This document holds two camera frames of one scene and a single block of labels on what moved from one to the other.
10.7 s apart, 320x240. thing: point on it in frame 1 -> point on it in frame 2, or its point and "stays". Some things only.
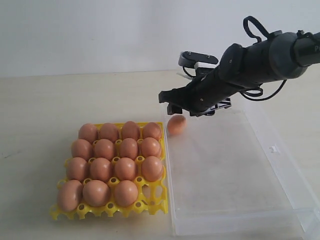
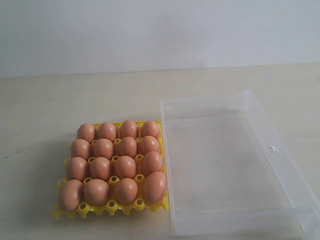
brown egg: [108, 131] stays
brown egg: [88, 131] stays
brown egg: [70, 194] stays
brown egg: [176, 125] -> [154, 186]
